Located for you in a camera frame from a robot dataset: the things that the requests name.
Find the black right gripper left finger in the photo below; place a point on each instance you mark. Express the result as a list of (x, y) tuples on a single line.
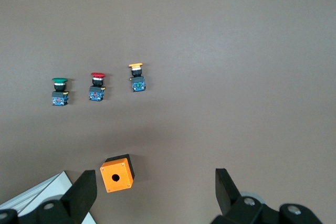
[(81, 195)]

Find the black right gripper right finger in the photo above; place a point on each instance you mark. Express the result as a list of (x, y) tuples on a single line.
[(228, 195)]

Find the yellow mushroom push button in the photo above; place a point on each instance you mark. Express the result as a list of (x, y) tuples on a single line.
[(137, 79)]

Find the white drawer cabinet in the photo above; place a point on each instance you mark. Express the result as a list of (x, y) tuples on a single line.
[(31, 195)]

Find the green mushroom push button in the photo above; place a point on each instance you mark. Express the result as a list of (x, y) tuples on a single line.
[(60, 93)]

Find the red mushroom push button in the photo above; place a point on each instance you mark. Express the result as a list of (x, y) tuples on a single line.
[(97, 87)]

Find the brown table cover mat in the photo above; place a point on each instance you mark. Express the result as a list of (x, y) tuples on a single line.
[(210, 51)]

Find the orange button enclosure box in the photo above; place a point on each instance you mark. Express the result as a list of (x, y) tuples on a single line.
[(116, 175)]

